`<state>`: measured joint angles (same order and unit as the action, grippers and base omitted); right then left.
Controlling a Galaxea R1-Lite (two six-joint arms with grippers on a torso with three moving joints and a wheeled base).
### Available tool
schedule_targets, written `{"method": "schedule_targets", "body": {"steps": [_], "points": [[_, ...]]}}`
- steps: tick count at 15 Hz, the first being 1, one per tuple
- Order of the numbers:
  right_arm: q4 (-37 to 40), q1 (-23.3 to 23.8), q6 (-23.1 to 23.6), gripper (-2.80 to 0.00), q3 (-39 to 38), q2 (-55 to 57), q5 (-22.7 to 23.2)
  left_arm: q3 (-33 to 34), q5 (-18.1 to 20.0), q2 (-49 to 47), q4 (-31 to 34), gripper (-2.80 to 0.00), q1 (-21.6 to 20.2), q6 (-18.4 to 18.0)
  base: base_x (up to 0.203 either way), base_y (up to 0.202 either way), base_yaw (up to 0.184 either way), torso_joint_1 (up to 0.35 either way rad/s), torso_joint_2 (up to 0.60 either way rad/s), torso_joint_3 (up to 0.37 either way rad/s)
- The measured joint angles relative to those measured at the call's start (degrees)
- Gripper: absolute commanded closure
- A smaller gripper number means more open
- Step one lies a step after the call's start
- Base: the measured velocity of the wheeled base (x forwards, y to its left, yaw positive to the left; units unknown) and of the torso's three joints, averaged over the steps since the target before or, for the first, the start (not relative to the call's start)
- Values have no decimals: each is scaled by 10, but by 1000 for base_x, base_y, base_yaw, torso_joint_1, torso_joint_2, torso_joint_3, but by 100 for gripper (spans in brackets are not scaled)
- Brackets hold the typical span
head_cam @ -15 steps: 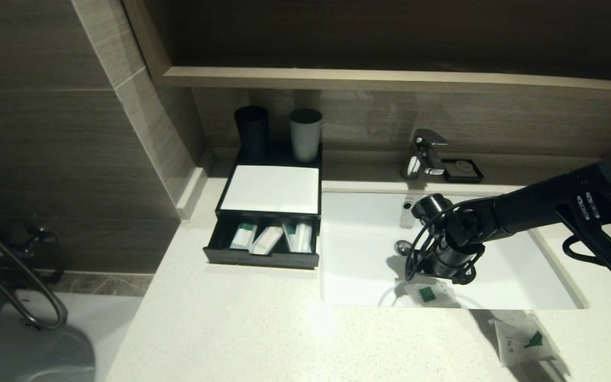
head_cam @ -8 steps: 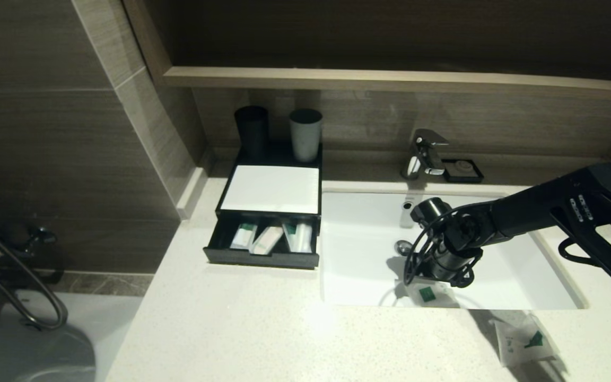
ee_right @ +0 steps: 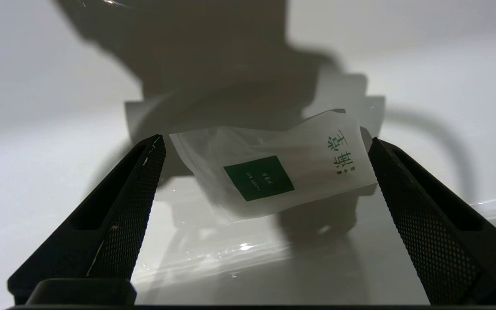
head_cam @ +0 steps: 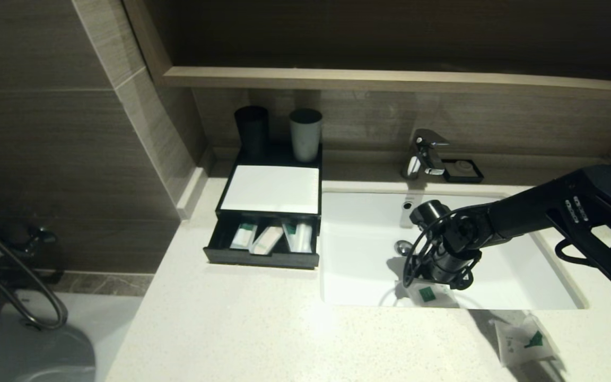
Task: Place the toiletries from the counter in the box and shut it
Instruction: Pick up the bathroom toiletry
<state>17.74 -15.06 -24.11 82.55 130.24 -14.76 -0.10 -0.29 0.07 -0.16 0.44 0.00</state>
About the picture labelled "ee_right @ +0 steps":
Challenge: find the white sink basin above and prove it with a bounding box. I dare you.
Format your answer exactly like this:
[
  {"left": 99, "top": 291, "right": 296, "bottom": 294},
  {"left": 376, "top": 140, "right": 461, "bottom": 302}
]
[{"left": 0, "top": 0, "right": 496, "bottom": 306}]

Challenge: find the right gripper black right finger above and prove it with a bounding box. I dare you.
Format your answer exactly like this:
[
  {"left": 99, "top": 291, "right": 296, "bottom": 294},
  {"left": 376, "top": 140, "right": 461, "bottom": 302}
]
[{"left": 368, "top": 137, "right": 496, "bottom": 304}]

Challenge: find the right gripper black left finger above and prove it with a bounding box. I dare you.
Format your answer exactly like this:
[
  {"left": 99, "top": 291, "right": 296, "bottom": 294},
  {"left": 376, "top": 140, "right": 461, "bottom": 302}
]
[{"left": 8, "top": 134, "right": 167, "bottom": 304}]

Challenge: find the small packet with pink item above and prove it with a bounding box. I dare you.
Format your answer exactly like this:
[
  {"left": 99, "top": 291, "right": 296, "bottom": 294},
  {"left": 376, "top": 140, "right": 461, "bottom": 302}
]
[{"left": 169, "top": 108, "right": 378, "bottom": 226}]

